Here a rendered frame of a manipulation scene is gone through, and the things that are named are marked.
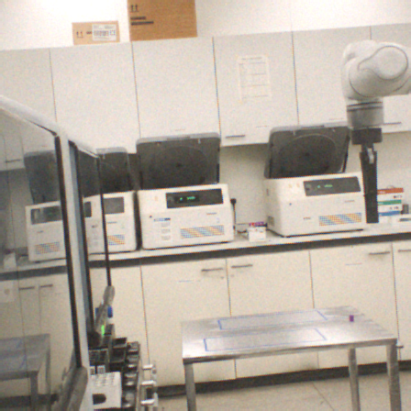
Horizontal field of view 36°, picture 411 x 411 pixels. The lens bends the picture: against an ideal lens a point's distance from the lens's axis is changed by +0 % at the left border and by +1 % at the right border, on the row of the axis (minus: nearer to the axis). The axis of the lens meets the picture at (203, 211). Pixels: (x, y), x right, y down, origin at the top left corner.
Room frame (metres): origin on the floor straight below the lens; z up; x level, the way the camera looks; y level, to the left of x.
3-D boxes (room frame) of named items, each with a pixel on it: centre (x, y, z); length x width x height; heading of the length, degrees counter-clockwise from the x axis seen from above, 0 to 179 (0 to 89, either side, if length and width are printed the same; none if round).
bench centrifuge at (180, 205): (4.04, 0.13, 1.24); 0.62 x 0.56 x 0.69; 5
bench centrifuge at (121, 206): (3.99, 0.71, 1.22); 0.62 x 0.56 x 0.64; 3
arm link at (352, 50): (1.56, -0.42, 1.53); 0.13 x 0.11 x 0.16; 179
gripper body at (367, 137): (1.57, -0.42, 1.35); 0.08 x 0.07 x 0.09; 172
